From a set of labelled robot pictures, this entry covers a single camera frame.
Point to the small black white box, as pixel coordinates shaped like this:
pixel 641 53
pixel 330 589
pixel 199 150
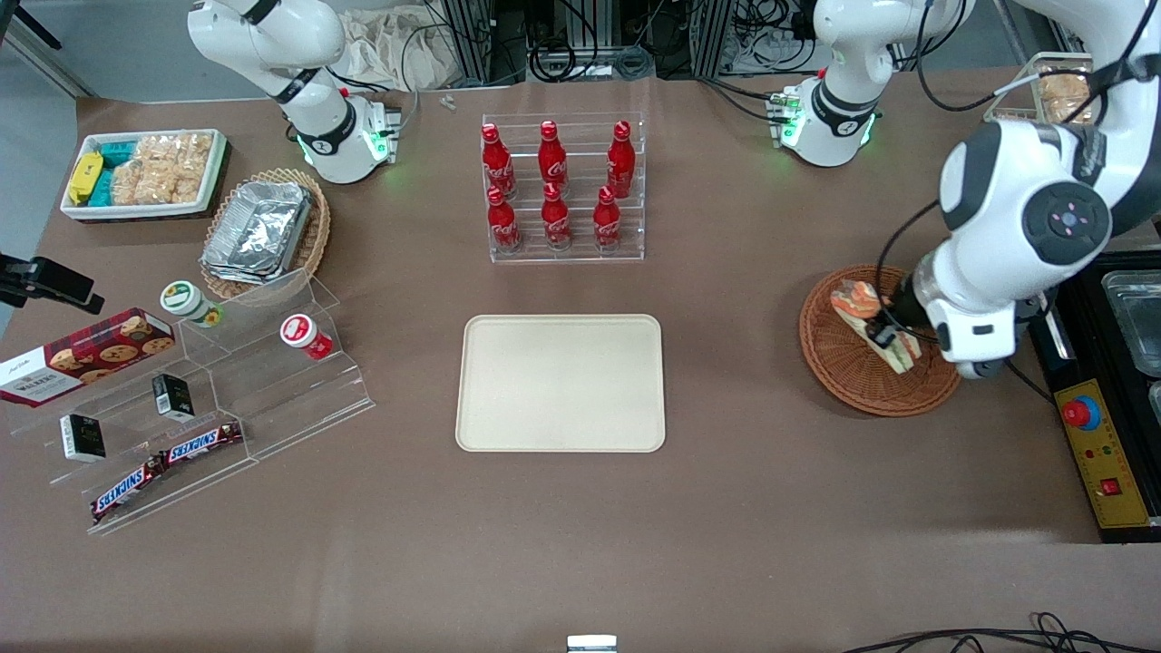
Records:
pixel 172 397
pixel 83 438

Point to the red emergency stop button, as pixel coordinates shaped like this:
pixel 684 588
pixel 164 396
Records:
pixel 1081 413

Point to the brown round wicker basket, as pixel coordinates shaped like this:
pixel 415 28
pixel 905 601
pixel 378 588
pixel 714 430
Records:
pixel 843 376

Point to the clear acrylic bottle rack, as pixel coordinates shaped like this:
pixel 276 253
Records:
pixel 580 254

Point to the aluminium frame profile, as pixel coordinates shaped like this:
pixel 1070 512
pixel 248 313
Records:
pixel 714 36
pixel 481 41

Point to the clear acrylic step shelf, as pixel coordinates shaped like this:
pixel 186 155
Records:
pixel 272 399

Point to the black camera clamp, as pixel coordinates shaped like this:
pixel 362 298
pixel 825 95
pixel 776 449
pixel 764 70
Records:
pixel 50 281

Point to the silver metal bracket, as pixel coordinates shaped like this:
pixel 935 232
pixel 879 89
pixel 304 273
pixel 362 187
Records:
pixel 591 644

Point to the green lid yogurt cup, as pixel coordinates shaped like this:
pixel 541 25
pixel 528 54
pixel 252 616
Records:
pixel 184 299

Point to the black control box yellow panel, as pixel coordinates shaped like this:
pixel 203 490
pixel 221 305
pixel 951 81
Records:
pixel 1111 472

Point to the cream crumpled cloth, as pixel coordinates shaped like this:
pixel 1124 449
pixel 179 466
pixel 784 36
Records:
pixel 399 50

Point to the aluminium foil container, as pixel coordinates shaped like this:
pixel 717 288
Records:
pixel 258 231

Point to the clear rice cracker bag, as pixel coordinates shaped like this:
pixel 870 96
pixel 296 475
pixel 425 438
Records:
pixel 125 181
pixel 192 163
pixel 156 168

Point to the yellow snack packet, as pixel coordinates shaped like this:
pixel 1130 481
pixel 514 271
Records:
pixel 84 177

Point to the triangular sandwich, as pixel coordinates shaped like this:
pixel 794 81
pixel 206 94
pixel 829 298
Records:
pixel 855 299

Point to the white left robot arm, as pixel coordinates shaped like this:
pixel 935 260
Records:
pixel 1016 181

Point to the red cola bottle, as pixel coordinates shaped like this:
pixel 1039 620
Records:
pixel 552 163
pixel 607 223
pixel 498 168
pixel 556 222
pixel 620 165
pixel 503 225

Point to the light oval wicker basket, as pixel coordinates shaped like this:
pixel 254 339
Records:
pixel 313 231

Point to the steel pan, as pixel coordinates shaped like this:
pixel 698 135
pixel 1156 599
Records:
pixel 1138 322

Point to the beige rectangular tray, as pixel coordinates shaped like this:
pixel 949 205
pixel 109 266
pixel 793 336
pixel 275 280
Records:
pixel 560 383

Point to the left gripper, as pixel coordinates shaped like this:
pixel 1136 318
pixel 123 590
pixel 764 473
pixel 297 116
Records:
pixel 901 309

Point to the brown snickers bar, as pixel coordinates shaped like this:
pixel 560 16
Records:
pixel 127 490
pixel 201 442

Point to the red tartan cookie box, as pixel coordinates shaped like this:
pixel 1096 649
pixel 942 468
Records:
pixel 82 358

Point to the white rectangular snack bin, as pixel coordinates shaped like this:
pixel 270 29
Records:
pixel 82 210

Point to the red lid yogurt cup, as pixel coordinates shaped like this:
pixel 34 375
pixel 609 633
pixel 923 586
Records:
pixel 299 332

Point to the teal snack packet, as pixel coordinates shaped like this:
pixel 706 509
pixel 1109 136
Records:
pixel 102 189
pixel 118 152

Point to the clear cracker snack bag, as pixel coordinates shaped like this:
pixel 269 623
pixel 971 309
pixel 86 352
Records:
pixel 1063 92

